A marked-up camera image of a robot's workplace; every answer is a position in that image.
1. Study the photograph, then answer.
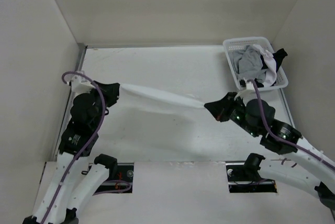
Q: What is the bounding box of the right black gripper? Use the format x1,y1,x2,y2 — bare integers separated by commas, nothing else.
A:
205,91,260,137

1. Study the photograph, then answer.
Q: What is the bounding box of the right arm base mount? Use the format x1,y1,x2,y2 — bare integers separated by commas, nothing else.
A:
226,153,277,193

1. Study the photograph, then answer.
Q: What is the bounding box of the white plastic basket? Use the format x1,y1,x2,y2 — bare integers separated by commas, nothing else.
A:
222,37,288,92

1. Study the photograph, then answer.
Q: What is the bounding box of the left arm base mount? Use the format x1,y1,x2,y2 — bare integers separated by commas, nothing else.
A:
81,163,134,195

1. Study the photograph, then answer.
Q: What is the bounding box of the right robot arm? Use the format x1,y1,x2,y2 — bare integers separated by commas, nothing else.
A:
204,92,334,210

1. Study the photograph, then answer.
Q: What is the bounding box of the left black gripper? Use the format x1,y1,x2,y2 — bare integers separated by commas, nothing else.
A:
86,80,120,130

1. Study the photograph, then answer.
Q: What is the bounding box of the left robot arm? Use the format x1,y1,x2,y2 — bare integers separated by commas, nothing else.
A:
23,82,120,223

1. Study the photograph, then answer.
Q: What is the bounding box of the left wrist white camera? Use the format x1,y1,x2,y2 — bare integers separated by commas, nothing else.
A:
67,71,95,95

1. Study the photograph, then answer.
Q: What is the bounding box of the grey tank top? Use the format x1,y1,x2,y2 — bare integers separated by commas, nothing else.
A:
229,45,266,83

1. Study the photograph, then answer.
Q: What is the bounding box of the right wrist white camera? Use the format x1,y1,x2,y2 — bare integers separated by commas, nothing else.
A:
234,79,257,100

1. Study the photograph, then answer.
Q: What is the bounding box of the metal table edge rail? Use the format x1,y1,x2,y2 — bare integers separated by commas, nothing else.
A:
48,43,87,161

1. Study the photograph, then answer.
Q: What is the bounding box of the wrist white camera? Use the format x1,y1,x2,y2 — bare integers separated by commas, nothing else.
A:
67,71,95,95
234,79,257,100

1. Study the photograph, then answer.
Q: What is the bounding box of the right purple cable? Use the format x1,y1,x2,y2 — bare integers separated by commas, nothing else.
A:
251,79,335,171

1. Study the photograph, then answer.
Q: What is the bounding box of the purple cable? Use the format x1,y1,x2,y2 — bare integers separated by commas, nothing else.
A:
39,71,133,224
251,79,335,171

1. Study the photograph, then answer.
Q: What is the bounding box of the black tank top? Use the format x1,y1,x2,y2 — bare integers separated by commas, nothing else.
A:
255,48,288,88

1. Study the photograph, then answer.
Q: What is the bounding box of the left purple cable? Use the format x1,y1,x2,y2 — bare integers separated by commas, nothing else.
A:
39,71,133,224

